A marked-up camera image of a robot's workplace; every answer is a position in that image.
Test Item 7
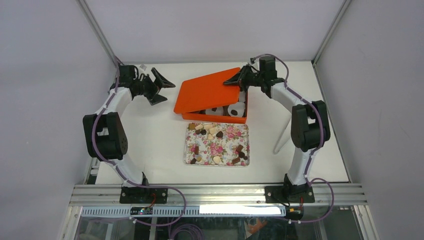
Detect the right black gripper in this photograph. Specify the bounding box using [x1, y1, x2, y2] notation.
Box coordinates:
[223, 64, 265, 93]

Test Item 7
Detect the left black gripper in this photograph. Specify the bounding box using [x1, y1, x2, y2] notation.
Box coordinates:
[133, 68, 175, 105]

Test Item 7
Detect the dark oval chocolate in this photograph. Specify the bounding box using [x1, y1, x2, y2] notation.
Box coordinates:
[229, 109, 238, 117]

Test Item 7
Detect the orange box lid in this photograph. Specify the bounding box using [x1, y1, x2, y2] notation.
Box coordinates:
[173, 67, 240, 114]

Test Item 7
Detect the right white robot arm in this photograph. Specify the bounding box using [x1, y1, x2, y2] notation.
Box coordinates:
[223, 53, 331, 203]

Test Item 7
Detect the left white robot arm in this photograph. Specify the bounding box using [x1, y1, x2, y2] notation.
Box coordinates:
[82, 65, 175, 203]

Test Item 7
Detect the orange chocolate box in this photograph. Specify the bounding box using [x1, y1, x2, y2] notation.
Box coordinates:
[178, 90, 249, 124]

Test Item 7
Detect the dark heart chocolate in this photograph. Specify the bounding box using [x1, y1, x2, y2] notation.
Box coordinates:
[216, 131, 224, 138]

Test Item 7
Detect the brown chocolate lower right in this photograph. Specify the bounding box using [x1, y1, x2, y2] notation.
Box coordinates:
[235, 145, 244, 153]

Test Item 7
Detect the brown chocolate tray corner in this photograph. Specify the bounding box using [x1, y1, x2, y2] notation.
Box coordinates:
[231, 157, 241, 165]

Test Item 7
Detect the white heart chocolate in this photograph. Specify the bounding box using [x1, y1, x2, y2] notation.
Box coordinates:
[212, 156, 222, 165]

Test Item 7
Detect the floral tray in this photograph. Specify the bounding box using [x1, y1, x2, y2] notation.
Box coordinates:
[183, 122, 251, 167]

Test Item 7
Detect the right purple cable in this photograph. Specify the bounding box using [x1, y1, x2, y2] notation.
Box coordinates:
[250, 53, 335, 223]

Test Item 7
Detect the purple cable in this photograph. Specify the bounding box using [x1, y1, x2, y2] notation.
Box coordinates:
[91, 56, 187, 228]
[250, 53, 335, 223]

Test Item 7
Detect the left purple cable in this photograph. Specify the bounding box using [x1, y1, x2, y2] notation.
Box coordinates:
[91, 56, 187, 228]

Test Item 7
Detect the aluminium frame rail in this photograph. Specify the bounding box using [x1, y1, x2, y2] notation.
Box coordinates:
[67, 183, 369, 218]

